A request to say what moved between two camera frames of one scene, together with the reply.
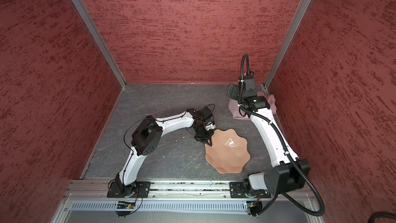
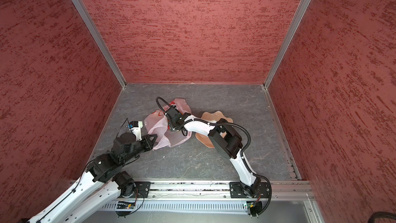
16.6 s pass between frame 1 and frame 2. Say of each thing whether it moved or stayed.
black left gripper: moved
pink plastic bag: moved
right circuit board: stayed
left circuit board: stayed
